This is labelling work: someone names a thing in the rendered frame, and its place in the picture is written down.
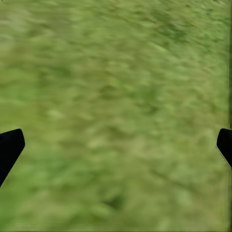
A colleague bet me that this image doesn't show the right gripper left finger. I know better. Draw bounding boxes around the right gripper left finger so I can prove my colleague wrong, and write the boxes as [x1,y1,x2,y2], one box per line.
[0,129,25,187]

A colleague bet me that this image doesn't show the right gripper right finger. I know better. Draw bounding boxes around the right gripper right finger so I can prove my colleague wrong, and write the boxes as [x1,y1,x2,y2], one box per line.
[217,129,232,167]

